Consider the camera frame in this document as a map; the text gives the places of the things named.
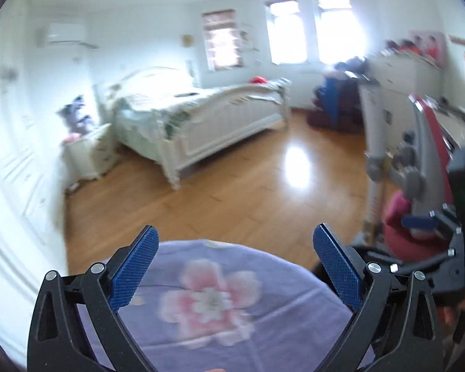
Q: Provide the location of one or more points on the small tan wall ornament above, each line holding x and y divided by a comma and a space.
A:
187, 40

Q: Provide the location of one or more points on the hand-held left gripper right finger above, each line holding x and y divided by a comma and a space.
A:
339, 267

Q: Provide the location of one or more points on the grey plush toy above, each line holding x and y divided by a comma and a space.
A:
77, 116

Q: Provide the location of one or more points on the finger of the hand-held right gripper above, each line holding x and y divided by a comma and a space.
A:
418, 223
438, 261

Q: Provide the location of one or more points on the small black item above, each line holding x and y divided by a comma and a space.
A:
186, 94

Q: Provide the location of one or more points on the blue cloth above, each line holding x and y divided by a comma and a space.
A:
329, 99

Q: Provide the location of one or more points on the green ruffled bed sheet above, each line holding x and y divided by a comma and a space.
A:
139, 131

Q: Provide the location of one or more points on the grey red exercise machine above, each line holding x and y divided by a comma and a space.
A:
426, 155

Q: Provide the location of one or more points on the beige desk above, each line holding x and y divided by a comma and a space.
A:
461, 128

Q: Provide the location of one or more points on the white floral quilt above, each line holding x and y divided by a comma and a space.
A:
166, 97

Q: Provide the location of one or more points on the white framed window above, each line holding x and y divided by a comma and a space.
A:
335, 27
286, 31

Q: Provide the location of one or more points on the brown chair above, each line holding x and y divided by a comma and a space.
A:
348, 108

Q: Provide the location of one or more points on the pink soft item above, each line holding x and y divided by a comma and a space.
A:
72, 138

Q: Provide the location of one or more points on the white wall picture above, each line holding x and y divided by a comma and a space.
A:
248, 37

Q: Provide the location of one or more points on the pink cloth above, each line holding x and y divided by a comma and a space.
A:
395, 217

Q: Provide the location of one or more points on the white wall air conditioner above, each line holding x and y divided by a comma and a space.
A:
64, 33

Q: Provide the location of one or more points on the red roller blind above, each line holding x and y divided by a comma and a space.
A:
222, 40

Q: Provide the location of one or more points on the white panelled wardrobe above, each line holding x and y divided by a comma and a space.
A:
19, 162

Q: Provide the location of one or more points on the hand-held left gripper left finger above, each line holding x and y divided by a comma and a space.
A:
133, 267

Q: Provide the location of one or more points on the cream nightstand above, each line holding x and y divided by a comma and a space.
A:
91, 155

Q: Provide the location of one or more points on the white power strip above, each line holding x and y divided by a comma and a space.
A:
71, 189

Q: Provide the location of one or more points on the red round item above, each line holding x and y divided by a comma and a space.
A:
258, 80

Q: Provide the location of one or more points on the white dresser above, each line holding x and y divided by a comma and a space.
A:
407, 81

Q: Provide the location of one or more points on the wall poster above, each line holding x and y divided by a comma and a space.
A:
428, 46

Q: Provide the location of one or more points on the cream wooden bed frame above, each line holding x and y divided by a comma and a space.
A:
224, 128

